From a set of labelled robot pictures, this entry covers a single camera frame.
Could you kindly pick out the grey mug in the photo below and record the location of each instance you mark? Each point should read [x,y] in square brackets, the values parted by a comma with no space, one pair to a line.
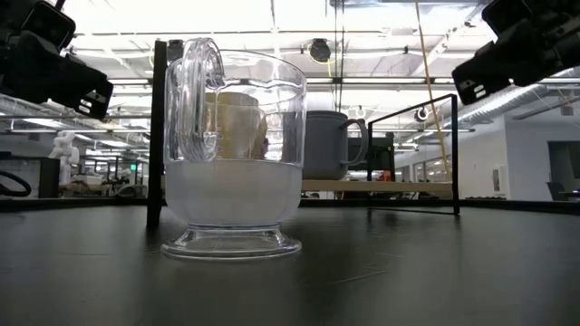
[324,145]

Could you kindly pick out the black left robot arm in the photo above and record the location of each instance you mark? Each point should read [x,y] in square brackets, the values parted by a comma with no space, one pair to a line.
[45,25]

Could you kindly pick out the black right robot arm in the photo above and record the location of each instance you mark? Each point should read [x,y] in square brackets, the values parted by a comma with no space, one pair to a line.
[512,16]

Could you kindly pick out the white robot figure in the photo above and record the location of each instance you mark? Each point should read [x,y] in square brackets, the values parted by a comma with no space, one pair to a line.
[65,154]

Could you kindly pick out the wooden cutting board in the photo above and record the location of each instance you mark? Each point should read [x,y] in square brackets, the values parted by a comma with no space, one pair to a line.
[408,186]

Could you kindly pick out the black overhead camera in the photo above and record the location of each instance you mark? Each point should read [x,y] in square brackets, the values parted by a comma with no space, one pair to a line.
[320,50]

